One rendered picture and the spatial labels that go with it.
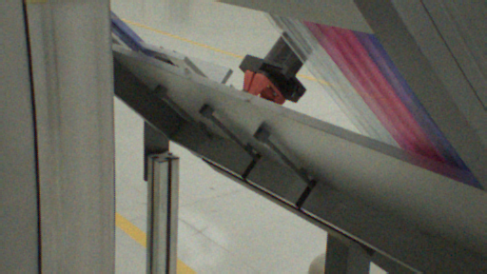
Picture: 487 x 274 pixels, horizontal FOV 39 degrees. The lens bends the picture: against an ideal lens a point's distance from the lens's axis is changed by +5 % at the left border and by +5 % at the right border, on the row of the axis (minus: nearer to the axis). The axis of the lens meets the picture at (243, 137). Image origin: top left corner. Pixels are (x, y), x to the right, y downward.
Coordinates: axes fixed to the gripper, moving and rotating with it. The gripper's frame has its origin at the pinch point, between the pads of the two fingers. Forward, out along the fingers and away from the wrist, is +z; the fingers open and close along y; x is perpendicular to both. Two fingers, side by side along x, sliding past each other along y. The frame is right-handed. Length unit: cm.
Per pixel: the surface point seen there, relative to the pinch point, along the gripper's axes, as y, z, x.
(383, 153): 43.0, 4.7, -21.7
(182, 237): -89, 21, 84
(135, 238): -97, 30, 74
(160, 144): -14.0, 9.9, 0.3
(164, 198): -10.0, 16.9, 4.7
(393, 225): 34.6, 5.5, -2.7
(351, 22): 51, 5, -40
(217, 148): 2.9, 6.9, -3.0
